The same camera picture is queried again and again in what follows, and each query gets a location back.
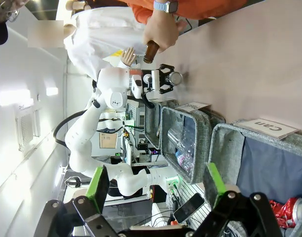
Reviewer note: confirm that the crushed black silver can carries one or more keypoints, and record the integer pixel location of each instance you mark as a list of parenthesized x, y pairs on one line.
[(174, 78)]

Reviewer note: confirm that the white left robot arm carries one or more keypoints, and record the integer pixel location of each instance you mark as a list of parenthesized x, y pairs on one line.
[(79, 148)]

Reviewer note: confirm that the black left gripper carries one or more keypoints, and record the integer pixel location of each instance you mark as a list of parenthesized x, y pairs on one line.
[(162, 79)]

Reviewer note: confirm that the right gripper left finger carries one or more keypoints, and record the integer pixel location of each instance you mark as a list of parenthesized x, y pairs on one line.
[(98, 190)]

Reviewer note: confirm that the grey basket labelled Plastic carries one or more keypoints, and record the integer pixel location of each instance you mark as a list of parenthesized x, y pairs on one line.
[(202, 128)]

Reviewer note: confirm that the crushed red can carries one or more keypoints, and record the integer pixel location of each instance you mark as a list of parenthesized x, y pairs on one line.
[(286, 209)]

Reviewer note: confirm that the brown cardboard box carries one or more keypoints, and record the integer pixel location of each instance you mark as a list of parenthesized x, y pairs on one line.
[(108, 140)]

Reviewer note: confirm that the orange hoodie person left hand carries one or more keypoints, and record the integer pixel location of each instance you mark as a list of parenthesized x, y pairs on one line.
[(163, 32)]

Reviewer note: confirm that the person in orange hoodie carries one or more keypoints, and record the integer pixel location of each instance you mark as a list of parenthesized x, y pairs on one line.
[(202, 8)]

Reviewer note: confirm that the clear plastic bottle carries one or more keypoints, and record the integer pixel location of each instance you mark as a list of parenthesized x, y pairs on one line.
[(183, 148)]

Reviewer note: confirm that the grey basket labelled Can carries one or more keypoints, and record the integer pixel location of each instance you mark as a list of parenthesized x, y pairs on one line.
[(225, 148)]

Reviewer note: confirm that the black smartphone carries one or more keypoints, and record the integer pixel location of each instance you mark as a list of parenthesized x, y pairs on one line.
[(189, 207)]

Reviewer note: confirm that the grey basket labelled Bottle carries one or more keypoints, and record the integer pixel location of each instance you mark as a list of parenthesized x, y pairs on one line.
[(151, 123)]

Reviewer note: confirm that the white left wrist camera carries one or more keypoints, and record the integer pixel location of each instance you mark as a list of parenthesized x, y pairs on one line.
[(154, 80)]

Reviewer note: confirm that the white wall vent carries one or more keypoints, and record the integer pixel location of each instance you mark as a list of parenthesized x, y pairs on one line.
[(26, 128)]

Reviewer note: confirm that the light blue wrist watch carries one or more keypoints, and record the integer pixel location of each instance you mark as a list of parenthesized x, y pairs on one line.
[(165, 5)]

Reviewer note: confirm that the white power strip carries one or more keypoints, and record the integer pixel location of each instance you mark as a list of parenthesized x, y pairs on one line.
[(173, 184)]

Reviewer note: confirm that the brown glass bottle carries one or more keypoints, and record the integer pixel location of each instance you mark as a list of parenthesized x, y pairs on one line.
[(151, 53)]

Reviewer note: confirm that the white coat person hand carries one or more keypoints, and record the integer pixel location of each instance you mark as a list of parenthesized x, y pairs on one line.
[(128, 58)]

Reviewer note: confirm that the white Plastic label card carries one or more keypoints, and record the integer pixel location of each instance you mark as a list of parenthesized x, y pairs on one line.
[(193, 106)]

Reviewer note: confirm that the white Can label card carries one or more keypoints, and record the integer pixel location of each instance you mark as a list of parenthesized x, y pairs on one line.
[(269, 128)]

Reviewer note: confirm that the person in white coat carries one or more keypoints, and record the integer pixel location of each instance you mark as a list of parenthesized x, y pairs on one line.
[(104, 32)]

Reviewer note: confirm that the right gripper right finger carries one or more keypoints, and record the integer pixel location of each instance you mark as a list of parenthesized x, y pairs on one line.
[(216, 182)]

